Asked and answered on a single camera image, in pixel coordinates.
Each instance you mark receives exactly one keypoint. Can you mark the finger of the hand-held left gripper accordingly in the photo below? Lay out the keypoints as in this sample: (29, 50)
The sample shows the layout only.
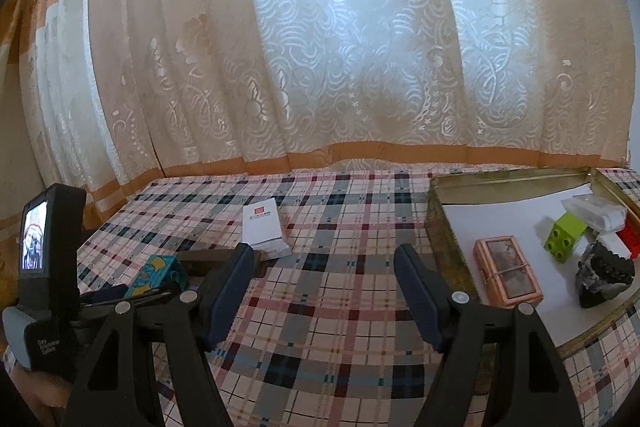
(102, 296)

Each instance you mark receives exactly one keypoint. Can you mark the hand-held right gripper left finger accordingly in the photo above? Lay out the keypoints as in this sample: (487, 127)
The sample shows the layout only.
(227, 292)

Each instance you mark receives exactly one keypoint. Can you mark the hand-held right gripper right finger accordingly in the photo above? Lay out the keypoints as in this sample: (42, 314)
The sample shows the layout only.
(420, 297)

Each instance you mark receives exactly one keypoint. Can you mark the teal printed toy block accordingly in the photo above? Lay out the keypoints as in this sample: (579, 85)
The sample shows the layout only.
(155, 274)

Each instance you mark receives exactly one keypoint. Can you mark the gold tin tray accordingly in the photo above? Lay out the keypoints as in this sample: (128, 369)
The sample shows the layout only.
(450, 217)

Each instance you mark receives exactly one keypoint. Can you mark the pink card box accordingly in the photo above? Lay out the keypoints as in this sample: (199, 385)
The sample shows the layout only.
(507, 272)

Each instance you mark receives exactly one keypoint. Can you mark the green toy block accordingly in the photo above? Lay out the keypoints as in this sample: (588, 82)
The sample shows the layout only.
(565, 234)

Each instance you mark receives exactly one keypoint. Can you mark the clear plastic case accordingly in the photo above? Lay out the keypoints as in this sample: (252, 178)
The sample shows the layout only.
(595, 209)

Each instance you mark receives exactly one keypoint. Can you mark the white toy block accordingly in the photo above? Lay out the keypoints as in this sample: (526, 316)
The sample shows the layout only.
(612, 244)

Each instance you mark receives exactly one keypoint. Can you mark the person's left forearm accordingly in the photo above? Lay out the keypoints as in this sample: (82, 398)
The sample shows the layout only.
(32, 392)

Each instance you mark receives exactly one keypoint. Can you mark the white paper box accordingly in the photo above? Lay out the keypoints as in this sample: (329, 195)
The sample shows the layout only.
(262, 224)

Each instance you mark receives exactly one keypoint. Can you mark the plaid bed sheet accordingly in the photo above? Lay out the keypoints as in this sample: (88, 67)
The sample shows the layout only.
(325, 307)

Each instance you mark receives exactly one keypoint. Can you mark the black textured object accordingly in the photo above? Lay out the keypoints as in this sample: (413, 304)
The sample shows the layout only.
(602, 279)

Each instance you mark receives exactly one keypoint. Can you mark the red toy block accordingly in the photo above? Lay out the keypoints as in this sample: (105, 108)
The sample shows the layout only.
(631, 239)

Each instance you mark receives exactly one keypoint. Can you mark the cream lace curtain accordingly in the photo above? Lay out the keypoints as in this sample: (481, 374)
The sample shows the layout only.
(325, 32)

